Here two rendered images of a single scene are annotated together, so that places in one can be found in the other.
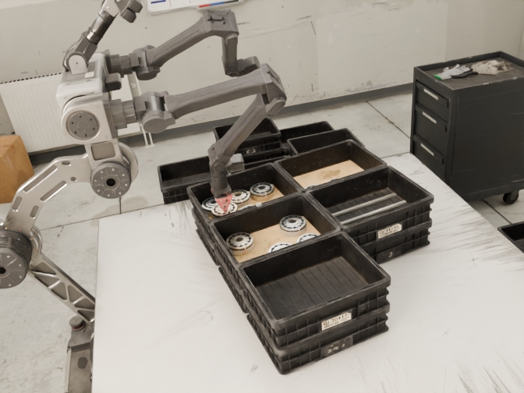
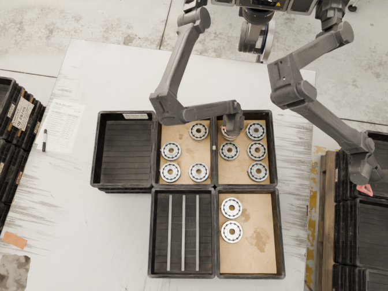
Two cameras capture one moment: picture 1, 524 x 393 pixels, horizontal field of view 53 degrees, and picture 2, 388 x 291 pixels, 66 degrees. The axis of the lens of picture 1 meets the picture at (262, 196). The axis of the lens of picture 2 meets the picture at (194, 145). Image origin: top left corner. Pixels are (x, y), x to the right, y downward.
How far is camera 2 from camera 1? 1.89 m
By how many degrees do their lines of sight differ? 67
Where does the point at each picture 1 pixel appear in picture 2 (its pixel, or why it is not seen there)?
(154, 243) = (262, 99)
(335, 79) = not seen: outside the picture
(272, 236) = (198, 156)
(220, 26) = (272, 75)
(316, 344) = not seen: hidden behind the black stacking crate
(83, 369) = not seen: hidden behind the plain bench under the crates
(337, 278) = (134, 172)
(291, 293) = (138, 142)
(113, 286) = (229, 68)
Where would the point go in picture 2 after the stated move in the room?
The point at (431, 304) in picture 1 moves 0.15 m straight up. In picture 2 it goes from (108, 230) to (99, 229)
